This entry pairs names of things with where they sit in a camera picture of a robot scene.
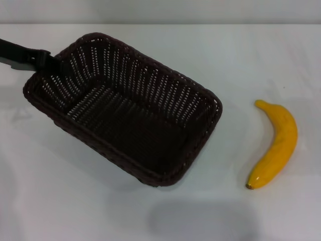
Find dark brown woven basket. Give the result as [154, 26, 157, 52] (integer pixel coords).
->
[22, 32, 223, 188]

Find yellow banana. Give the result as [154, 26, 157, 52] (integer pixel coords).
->
[245, 99, 298, 190]

